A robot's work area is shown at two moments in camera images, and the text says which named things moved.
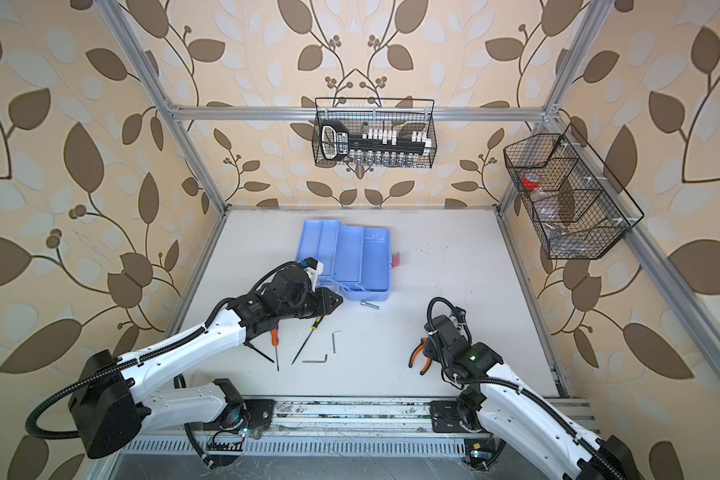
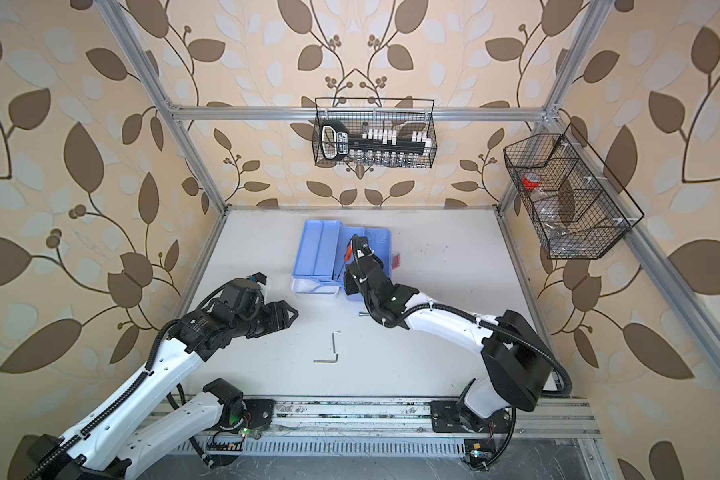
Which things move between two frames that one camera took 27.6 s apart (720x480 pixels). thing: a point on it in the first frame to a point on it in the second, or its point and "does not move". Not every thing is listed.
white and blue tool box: x=357 y=261 does not move
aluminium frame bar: x=357 y=114 does not move
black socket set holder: x=375 y=146 does not move
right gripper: x=429 y=349 to x=350 y=279
